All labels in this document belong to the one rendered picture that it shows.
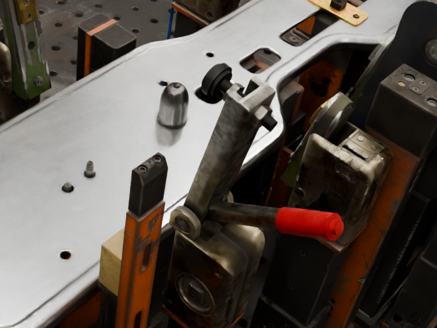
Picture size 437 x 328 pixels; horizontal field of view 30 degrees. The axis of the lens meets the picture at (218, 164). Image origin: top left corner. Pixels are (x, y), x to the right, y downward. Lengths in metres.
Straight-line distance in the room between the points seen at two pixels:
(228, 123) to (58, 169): 0.27
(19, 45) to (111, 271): 0.31
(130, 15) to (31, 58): 0.67
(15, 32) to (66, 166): 0.16
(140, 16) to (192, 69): 0.61
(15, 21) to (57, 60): 0.57
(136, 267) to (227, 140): 0.12
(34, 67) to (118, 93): 0.10
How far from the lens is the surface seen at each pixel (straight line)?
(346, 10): 1.14
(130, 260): 0.63
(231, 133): 0.63
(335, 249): 0.88
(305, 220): 0.64
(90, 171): 0.83
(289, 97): 0.99
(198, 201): 0.70
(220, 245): 0.72
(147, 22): 1.57
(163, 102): 0.88
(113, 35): 1.03
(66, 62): 1.45
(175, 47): 1.01
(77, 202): 0.81
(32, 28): 0.91
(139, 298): 0.68
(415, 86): 0.84
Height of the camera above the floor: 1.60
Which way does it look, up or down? 44 degrees down
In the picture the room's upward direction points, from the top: 12 degrees clockwise
